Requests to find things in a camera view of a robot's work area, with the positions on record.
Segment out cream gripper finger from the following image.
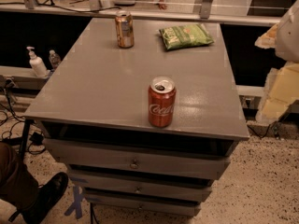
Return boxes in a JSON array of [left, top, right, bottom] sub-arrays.
[[255, 62, 299, 124], [254, 24, 278, 49]]

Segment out red coke can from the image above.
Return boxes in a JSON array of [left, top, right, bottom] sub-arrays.
[[148, 77, 177, 128]]

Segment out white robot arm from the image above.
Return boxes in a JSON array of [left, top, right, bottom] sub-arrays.
[[255, 0, 299, 124]]

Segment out gold soda can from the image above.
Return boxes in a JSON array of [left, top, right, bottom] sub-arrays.
[[115, 10, 135, 49]]

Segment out green chip bag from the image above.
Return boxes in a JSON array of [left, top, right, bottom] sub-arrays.
[[159, 23, 214, 50]]

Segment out top drawer knob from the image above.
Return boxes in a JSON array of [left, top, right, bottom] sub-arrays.
[[130, 160, 139, 169]]

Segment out drawer knob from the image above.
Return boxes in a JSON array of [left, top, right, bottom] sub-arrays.
[[135, 187, 141, 194], [130, 160, 139, 169]]

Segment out middle drawer knob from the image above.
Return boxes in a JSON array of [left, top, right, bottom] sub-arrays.
[[135, 187, 141, 194]]

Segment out grey drawer cabinet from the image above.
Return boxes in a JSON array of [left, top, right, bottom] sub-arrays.
[[25, 19, 249, 217]]

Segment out small clear bottle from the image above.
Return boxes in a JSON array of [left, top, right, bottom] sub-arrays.
[[49, 49, 62, 69]]

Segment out white pump bottle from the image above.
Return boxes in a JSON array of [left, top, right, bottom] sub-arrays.
[[27, 47, 48, 77]]

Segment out blue tape cross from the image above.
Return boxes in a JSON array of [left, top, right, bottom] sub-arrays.
[[64, 184, 90, 220]]

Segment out black shoe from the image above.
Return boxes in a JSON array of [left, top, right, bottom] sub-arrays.
[[21, 172, 68, 224]]

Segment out brown trouser leg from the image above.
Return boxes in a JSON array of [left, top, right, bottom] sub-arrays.
[[0, 143, 38, 210]]

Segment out black floor cables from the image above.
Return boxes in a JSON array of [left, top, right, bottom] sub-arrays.
[[0, 77, 48, 156]]

